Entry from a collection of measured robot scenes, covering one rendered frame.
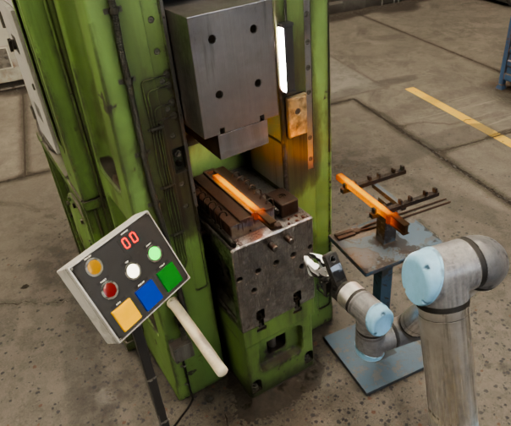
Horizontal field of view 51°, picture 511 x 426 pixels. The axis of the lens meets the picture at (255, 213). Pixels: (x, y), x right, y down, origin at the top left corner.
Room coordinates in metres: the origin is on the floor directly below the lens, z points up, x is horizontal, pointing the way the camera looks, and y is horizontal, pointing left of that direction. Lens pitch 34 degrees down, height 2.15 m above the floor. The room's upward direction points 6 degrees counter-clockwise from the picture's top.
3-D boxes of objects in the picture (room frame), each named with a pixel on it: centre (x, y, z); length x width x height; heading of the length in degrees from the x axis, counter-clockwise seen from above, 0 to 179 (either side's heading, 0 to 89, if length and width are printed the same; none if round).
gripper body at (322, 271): (1.29, -0.23, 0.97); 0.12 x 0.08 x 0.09; 28
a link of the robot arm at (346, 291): (1.22, -0.28, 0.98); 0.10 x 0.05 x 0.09; 118
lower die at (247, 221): (1.88, 0.11, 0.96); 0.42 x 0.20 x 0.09; 28
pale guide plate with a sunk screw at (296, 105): (1.96, -0.20, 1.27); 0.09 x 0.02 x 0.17; 118
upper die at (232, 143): (1.88, 0.11, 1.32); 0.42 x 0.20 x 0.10; 28
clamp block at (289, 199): (1.83, -0.12, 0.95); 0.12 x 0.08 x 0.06; 28
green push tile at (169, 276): (1.36, 0.31, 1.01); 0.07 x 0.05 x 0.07; 143
